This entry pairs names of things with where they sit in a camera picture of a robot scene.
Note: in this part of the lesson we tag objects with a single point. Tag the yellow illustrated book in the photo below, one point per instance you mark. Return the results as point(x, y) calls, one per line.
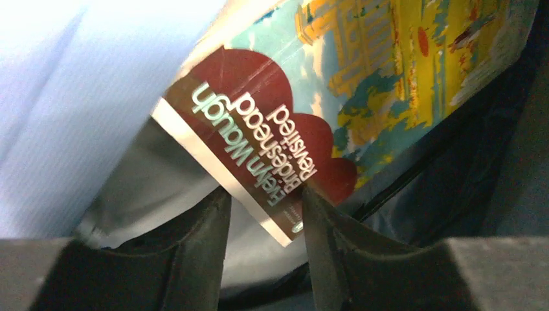
point(327, 93)

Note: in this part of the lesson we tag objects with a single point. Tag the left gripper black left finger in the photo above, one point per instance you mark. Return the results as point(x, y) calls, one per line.
point(177, 266)

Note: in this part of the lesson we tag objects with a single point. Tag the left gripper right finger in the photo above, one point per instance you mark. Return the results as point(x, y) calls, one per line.
point(354, 268)

